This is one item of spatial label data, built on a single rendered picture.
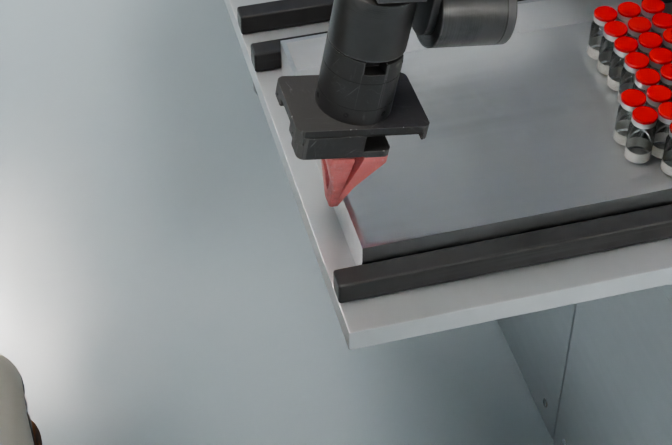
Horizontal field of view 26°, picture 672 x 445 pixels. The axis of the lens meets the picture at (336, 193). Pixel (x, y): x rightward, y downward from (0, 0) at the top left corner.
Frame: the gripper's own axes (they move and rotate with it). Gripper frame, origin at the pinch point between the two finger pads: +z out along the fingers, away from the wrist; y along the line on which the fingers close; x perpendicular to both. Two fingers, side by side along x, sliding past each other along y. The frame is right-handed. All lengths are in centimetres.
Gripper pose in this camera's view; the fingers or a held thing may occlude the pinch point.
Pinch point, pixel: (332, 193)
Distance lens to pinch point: 112.7
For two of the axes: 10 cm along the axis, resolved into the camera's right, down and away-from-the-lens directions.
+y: 9.5, -0.6, 3.1
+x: -2.7, -6.7, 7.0
